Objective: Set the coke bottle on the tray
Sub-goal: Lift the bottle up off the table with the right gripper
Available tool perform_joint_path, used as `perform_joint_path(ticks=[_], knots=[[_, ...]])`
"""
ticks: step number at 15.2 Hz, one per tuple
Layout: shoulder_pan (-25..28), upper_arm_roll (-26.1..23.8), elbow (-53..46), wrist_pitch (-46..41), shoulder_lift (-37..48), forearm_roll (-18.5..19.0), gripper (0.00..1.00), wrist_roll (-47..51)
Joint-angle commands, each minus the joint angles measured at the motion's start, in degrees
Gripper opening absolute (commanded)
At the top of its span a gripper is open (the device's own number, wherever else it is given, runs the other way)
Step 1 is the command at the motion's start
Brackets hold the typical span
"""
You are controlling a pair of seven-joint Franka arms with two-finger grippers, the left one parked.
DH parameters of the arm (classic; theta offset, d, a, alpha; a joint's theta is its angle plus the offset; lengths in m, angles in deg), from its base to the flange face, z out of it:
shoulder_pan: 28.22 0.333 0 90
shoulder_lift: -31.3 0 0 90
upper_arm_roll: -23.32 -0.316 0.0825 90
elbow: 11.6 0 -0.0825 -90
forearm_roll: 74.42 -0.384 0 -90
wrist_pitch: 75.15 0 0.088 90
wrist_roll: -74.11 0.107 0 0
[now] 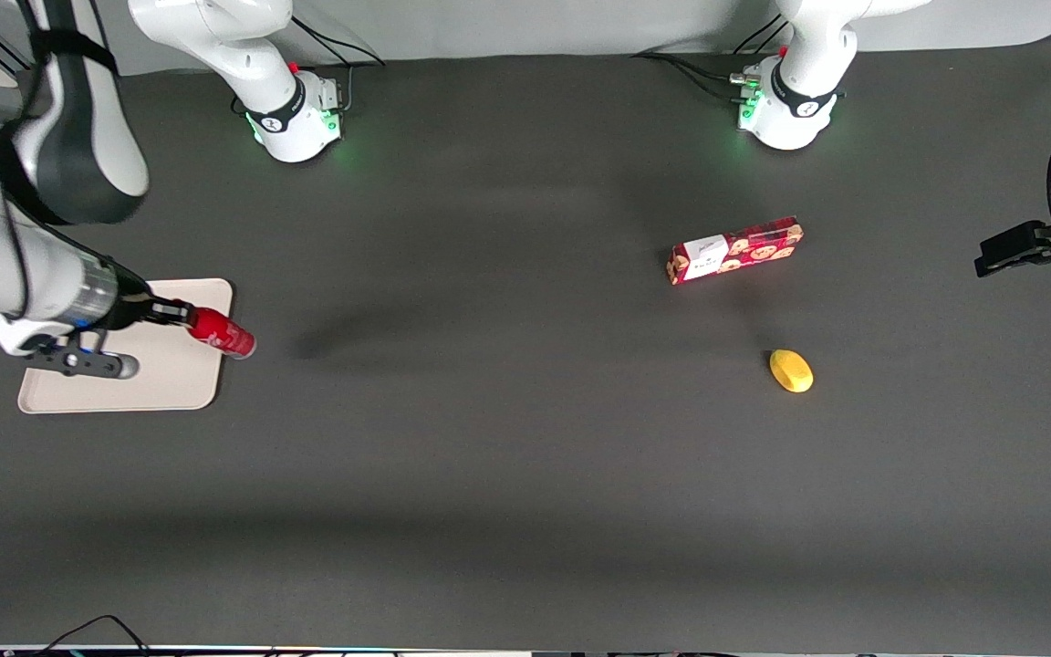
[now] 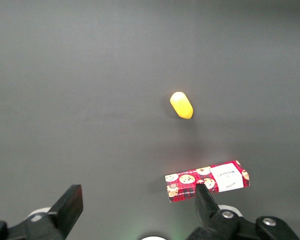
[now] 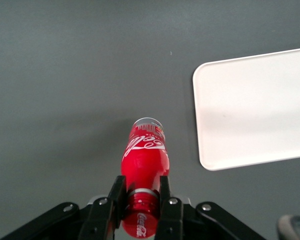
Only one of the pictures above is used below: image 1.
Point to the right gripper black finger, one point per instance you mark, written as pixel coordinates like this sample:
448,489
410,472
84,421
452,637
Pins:
171,307
171,320

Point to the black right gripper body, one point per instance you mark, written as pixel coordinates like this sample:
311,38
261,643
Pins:
132,307

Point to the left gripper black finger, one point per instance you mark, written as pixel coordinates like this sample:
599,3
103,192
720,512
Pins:
1014,263
1018,237

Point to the red coke bottle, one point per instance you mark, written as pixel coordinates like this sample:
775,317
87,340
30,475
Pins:
224,336

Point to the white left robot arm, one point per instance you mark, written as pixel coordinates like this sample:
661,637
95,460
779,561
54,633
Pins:
804,73

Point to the beige plastic tray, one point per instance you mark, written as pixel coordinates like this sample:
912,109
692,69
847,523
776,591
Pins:
179,379

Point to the yellow lemon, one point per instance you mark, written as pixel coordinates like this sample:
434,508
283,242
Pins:
791,370

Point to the red cookie box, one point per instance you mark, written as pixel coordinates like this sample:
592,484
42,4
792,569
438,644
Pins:
735,251

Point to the dark grey table mat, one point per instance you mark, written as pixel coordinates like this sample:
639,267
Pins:
525,456

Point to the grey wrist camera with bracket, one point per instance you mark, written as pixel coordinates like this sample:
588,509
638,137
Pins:
88,363

